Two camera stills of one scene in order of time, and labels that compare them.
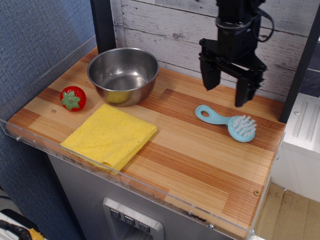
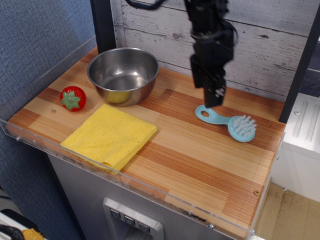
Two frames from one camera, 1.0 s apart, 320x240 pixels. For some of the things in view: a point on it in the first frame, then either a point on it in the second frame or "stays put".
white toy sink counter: x=297 y=167 stays put
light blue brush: x=241 y=128 stays put
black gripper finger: x=211 y=75 -> x=199 y=74
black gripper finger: x=246 y=91 -> x=214 y=91
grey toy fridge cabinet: x=84 y=189 stays put
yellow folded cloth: x=110 y=137 stays put
